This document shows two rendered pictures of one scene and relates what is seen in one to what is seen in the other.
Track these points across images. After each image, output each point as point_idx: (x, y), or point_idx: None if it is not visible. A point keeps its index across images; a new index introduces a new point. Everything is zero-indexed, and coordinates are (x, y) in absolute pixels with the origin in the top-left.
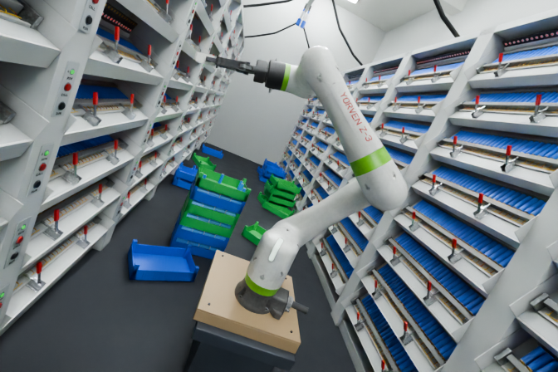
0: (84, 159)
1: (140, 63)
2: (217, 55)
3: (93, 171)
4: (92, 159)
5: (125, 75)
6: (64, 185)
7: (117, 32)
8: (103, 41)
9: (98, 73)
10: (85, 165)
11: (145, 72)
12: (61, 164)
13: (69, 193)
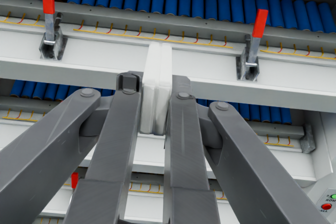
0: (149, 185)
1: (240, 56)
2: (121, 76)
3: (133, 209)
4: (155, 192)
5: (114, 82)
6: (58, 203)
7: None
8: (56, 17)
9: (6, 75)
10: (129, 194)
11: (212, 81)
12: (79, 177)
13: (63, 215)
